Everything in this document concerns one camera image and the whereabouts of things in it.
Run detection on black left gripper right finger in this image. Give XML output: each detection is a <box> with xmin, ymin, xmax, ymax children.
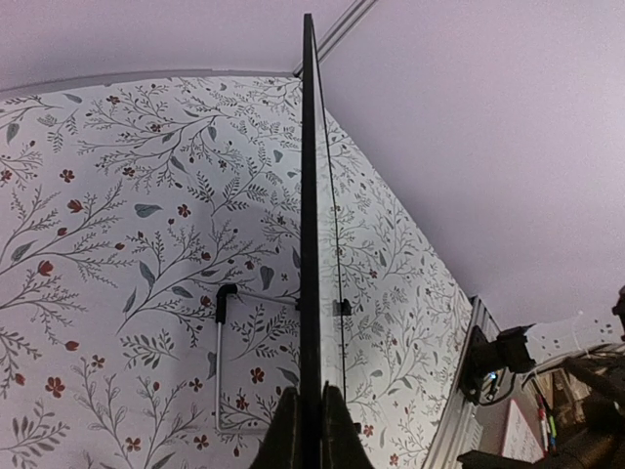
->
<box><xmin>321</xmin><ymin>383</ymin><xmax>373</xmax><ymax>469</ymax></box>

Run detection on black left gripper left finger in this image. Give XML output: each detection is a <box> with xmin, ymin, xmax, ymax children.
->
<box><xmin>249</xmin><ymin>387</ymin><xmax>299</xmax><ymax>469</ymax></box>

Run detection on white whiteboard black frame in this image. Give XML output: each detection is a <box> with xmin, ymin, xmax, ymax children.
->
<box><xmin>300</xmin><ymin>13</ymin><xmax>344</xmax><ymax>437</ymax></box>

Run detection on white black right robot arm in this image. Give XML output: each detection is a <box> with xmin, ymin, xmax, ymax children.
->
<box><xmin>457</xmin><ymin>296</ymin><xmax>624</xmax><ymax>468</ymax></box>

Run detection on white red-lettered sign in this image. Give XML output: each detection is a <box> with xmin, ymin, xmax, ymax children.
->
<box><xmin>501</xmin><ymin>399</ymin><xmax>545</xmax><ymax>463</ymax></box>

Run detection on aluminium front rail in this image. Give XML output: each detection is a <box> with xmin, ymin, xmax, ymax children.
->
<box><xmin>422</xmin><ymin>296</ymin><xmax>500</xmax><ymax>469</ymax></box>

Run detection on metal wire whiteboard stand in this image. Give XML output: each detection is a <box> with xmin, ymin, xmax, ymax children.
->
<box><xmin>207</xmin><ymin>283</ymin><xmax>300</xmax><ymax>437</ymax></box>

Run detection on aluminium corner post right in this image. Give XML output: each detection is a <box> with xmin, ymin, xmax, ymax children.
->
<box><xmin>316</xmin><ymin>0</ymin><xmax>379</xmax><ymax>63</ymax></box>

